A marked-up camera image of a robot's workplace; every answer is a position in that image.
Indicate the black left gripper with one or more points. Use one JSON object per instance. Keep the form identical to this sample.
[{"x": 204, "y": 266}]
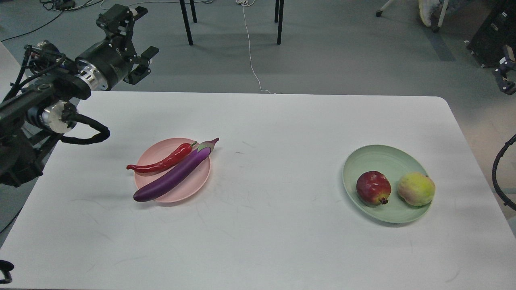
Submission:
[{"x": 102, "y": 66}]

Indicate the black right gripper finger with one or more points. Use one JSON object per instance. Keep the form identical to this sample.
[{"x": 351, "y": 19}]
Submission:
[{"x": 506, "y": 64}]

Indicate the red chili pepper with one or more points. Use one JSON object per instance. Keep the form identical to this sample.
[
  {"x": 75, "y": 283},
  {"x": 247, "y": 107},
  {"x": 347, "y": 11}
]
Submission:
[{"x": 169, "y": 161}]

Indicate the purple eggplant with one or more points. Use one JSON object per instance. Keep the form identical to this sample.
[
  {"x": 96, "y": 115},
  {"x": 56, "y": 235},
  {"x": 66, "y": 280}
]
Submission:
[{"x": 177, "y": 173}]

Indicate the yellow green peach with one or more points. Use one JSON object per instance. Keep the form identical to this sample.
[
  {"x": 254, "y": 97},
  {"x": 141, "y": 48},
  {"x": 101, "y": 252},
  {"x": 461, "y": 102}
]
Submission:
[{"x": 416, "y": 189}]

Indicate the red pomegranate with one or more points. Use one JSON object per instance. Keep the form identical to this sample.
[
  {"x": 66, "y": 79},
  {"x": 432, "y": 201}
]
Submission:
[{"x": 373, "y": 188}]

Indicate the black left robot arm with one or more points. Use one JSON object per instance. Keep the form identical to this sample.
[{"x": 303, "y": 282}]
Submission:
[{"x": 36, "y": 113}]

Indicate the black equipment box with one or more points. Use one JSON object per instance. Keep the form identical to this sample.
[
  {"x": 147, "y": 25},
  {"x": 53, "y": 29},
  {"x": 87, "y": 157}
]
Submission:
[{"x": 498, "y": 29}]

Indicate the black table leg left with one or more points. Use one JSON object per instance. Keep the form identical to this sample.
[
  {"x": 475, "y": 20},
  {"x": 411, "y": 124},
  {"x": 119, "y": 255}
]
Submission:
[{"x": 186, "y": 22}]

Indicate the black table leg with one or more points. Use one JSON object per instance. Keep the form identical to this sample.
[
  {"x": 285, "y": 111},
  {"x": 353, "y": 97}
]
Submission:
[
  {"x": 186, "y": 22},
  {"x": 278, "y": 19}
]

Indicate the rolling chair base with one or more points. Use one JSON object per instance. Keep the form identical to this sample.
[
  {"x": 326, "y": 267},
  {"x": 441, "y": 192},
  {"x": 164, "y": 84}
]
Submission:
[{"x": 433, "y": 12}]

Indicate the pink plate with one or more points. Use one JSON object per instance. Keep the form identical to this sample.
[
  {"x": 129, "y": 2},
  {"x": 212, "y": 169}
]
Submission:
[{"x": 188, "y": 187}]

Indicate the white chair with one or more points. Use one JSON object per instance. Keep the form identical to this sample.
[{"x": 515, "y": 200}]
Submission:
[{"x": 9, "y": 70}]

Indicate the green plate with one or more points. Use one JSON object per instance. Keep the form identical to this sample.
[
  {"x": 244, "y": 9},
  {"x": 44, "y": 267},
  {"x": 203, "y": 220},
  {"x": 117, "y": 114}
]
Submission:
[{"x": 394, "y": 164}]

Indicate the black table leg right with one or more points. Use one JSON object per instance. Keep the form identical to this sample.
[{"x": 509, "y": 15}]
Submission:
[{"x": 278, "y": 19}]

